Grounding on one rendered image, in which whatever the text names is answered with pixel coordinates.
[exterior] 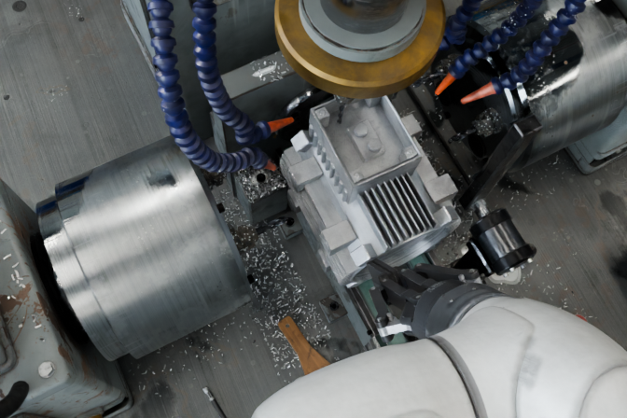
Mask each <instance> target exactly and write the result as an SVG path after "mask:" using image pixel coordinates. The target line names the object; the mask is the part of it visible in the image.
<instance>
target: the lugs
mask: <svg viewBox="0 0 627 418"><path fill-rule="evenodd" d="M313 140H314V139H313V138H312V137H310V135H309V131H305V130H301V131H300V132H298V133H297V134H296V135H295V136H294V137H293V138H291V140H290V141H291V143H292V145H293V147H294V148H295V150H296V152H300V153H305V152H307V151H308V150H309V149H310V148H311V147H312V146H313ZM433 214H434V216H435V218H436V220H437V221H438V223H439V225H440V227H441V228H442V227H448V226H450V225H452V223H454V222H455V221H457V220H458V219H459V216H458V215H457V213H456V212H455V211H454V209H453V207H452V206H451V205H448V206H443V207H441V208H440V209H438V211H436V212H435V213H433ZM350 255H351V257H352V259H353V261H354V263H355V265H356V266H357V268H358V267H363V266H366V265H367V263H368V262H370V261H372V260H374V259H375V258H377V257H378V256H377V254H376V252H375V250H374V249H373V247H372V245H371V244H362V245H360V246H359V247H358V248H357V249H355V250H354V251H352V252H351V253H350ZM363 282H365V281H363ZM363 282H359V283H351V284H349V285H346V286H347V288H351V287H355V286H359V285H360V284H362V283H363Z"/></svg>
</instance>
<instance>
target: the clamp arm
mask: <svg viewBox="0 0 627 418"><path fill-rule="evenodd" d="M542 128H543V125H542V124H541V122H540V121H539V119H538V118H537V117H536V115H535V114H533V115H531V116H528V117H526V118H519V119H517V120H515V121H513V122H511V123H510V124H509V125H508V127H507V129H508V132H507V134H506V135H505V136H504V138H503V139H502V140H501V142H500V143H499V145H498V146H497V147H496V149H495V151H494V152H493V153H492V155H491V156H490V157H489V159H488V160H487V161H486V162H485V163H484V165H483V166H482V168H481V169H480V171H479V172H477V173H475V174H473V175H472V177H471V178H472V179H473V180H472V182H471V183H470V185H469V186H468V187H467V189H466V191H465V192H464V193H463V195H462V196H461V198H460V199H459V202H460V203H461V205H462V207H463V208H464V210H465V211H466V210H468V209H470V208H471V206H472V210H474V211H475V210H476V208H475V206H474V205H473V204H475V203H476V205H477V207H481V206H482V204H481V202H480V201H481V200H482V202H483V204H486V202H485V200H486V199H485V198H486V196H487V195H488V194H489V193H490V192H491V190H492V189H493V188H494V187H495V185H496V184H497V183H498V182H499V180H500V179H501V178H502V177H503V176H504V174H505V173H506V172H507V171H508V169H509V168H510V167H511V166H512V164H513V163H514V162H515V161H516V159H518V158H519V157H520V156H521V154H522V153H523V152H524V150H525V149H526V148H527V147H528V146H529V144H530V143H531V142H532V141H533V139H534V138H535V137H536V136H537V134H538V133H539V132H540V131H541V129H542Z"/></svg>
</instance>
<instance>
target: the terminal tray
mask: <svg viewBox="0 0 627 418"><path fill-rule="evenodd" d="M339 108H340V105H339V104H337V102H336V101H335V99H333V100H330V101H328V102H326V103H323V104H320V105H318V106H316V107H313V108H311V110H310V119H309V123H310V126H309V135H310V137H312V138H313V147H317V152H316V154H317V155H321V162H323V163H324V162H325V163H326V166H325V170H326V171H328V170H329V178H334V182H333V186H335V187H336V186H338V193H339V194H342V198H341V200H342V201H343V202H347V204H350V203H351V202H353V201H355V200H356V198H357V196H358V194H360V196H363V194H364V192H365V191H366V192H367V193H369V191H370V189H371V188H373V189H376V187H377V185H379V186H380V187H381V186H382V184H383V182H385V183H386V184H387V183H388V181H389V180H390V179H391V180H392V181H394V179H395V178H396V177H397V179H399V178H400V176H401V175H402V174H403V176H404V177H405V175H406V173H408V174H409V175H410V176H412V175H413V173H414V171H415V169H416V168H417V166H418V164H419V162H420V160H421V158H422V156H423V155H422V154H421V152H420V150H419V149H418V147H417V145H416V144H415V143H414V141H413V139H412V138H411V135H410V134H409V132H408V130H407V129H406V127H405V125H404V123H403V122H402V120H401V118H400V117H399V115H398V113H397V111H396V109H395V108H394V107H393V105H392V103H391V102H390V100H389V98H388V97H387V95H386V96H383V97H378V98H369V99H356V98H354V100H353V101H352V102H351V103H350V104H347V105H345V106H344V111H343V116H342V121H341V124H339V123H338V122H337V119H339V117H338V114H339V113H340V112H341V111H340V110H339ZM322 109H323V110H325V111H326V114H325V115H324V116H321V115H320V114H319V111H320V110H322ZM409 148H410V149H412V150H413V154H412V155H409V154H408V153H407V150H408V149H409ZM354 173H360V177H359V178H354Z"/></svg>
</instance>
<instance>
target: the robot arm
mask: <svg viewBox="0 0 627 418"><path fill-rule="evenodd" d="M367 266H368V268H369V272H370V275H371V277H372V283H373V284H374V287H372V288H371V289H370V290H369V293H370V296H371V298H372V301H373V303H374V306H375V309H376V311H377V316H376V319H375V325H376V327H377V328H378V331H379V333H380V336H381V338H382V341H383V342H390V341H391V340H393V338H394V335H395V334H398V333H399V332H401V331H404V333H405V334H406V335H408V336H414V337H417V338H418V339H419V341H412V342H407V343H401V344H393V345H387V346H385V347H381V348H377V349H373V350H370V351H367V352H364V353H361V354H358V355H353V356H350V357H348V358H345V359H343V360H341V361H338V362H336V363H333V364H331V365H328V366H326V367H324V368H321V369H319V370H316V371H314V372H312V373H310V374H308V375H306V376H303V377H301V378H299V379H297V380H296V381H295V382H293V383H290V384H289V385H287V386H285V387H284V388H282V389H280V390H279V391H277V392H276V393H274V394H273V395H272V396H270V397H269V398H267V399H266V400H265V401H264V402H262V403H261V404H260V405H259V406H258V407H257V408H256V410H255V411H254V413H253V415H252V417H251V418H627V352H626V351H625V350H624V349H623V348H622V347H621V346H620V345H618V344H617V343H616V342H615V341H613V340H612V339H611V338H610V337H608V336H607V335H606V334H605V333H604V332H602V331H601V330H599V329H598V328H596V327H594V326H593V325H591V324H589V323H588V322H586V321H584V320H582V319H581V318H579V317H577V316H575V315H573V314H571V313H569V312H567V311H564V310H562V309H559V308H557V307H554V306H552V305H549V304H547V303H544V302H540V301H537V300H530V299H517V298H515V297H513V296H511V295H509V294H506V293H503V292H501V291H498V290H496V289H494V288H492V287H490V286H487V285H484V284H483V283H482V281H481V278H480V275H479V272H478V270H477V269H466V270H459V269H454V268H448V267H442V266H437V265H430V264H425V263H418V264H416V265H415V266H414V270H412V271H411V270H409V269H402V268H400V267H398V266H395V267H394V268H393V267H391V266H389V265H387V264H385V263H384V262H382V261H380V260H379V259H377V258H375V259H374V260H372V261H370V262H368V263H367ZM404 286H405V288H404ZM387 300H388V301H389V302H391V303H392V304H393V305H395V306H396V307H398V308H399V309H400V310H401V311H402V314H401V316H400V319H399V320H398V319H397V318H396V317H395V316H393V315H392V313H389V311H388V309H387V306H386V304H385V301H387Z"/></svg>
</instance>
